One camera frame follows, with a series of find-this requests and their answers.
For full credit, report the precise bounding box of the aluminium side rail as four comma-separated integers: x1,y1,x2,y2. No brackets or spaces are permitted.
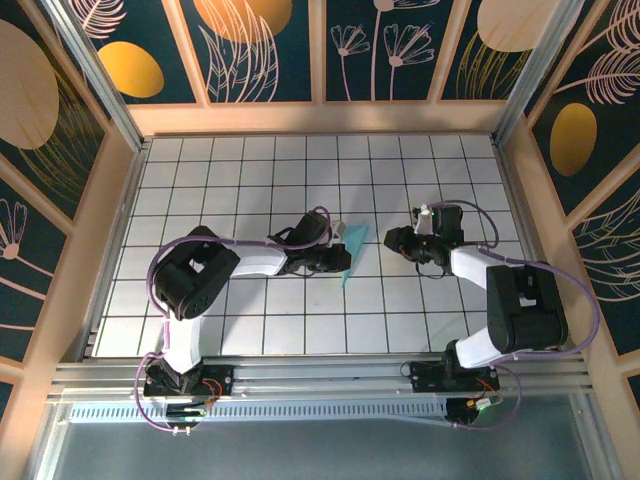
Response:
494,139,571,356
74,142,151,361

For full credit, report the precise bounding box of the light blue paper sheet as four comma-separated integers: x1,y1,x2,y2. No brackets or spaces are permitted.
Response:
340,222,371,290

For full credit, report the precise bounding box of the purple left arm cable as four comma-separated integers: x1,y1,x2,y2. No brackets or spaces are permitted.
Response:
133,205,335,437

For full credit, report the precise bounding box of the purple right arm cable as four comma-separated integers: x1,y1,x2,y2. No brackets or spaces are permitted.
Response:
427,198,601,431

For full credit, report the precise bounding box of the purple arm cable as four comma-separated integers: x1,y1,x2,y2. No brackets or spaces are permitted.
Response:
133,205,335,437
427,198,601,431

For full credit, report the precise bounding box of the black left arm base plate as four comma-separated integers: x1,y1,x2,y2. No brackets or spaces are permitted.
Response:
143,364,235,399

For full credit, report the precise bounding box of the aluminium corner post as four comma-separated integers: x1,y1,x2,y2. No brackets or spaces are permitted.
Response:
42,0,151,151
492,0,589,146

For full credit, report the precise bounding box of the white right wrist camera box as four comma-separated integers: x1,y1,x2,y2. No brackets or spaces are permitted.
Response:
410,203,435,235

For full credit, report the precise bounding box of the white slotted cable duct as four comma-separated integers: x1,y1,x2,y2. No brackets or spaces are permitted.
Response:
67,402,451,425

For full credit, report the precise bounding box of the round black connector module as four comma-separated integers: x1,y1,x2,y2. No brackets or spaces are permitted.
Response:
444,397,505,429

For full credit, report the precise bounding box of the aluminium mounting rail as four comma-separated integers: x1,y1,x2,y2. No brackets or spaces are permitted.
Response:
47,353,594,407

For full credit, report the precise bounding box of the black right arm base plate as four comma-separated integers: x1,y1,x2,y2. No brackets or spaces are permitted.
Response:
409,360,500,394

